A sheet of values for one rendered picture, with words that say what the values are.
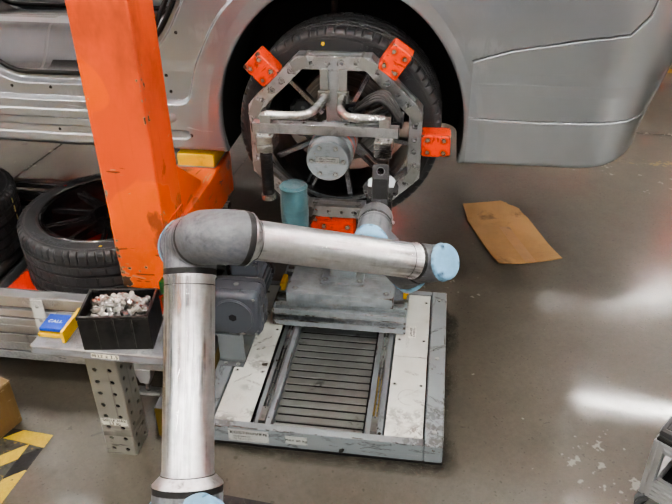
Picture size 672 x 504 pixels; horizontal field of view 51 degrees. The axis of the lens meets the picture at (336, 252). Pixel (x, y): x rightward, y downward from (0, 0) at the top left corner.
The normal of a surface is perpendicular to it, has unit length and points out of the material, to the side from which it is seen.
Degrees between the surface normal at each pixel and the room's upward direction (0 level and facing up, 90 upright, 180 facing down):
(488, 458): 0
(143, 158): 90
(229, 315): 90
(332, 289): 0
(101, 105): 90
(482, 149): 90
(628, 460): 0
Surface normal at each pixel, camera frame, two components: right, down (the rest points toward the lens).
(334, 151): -0.14, 0.52
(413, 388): -0.01, -0.85
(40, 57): -0.11, -0.18
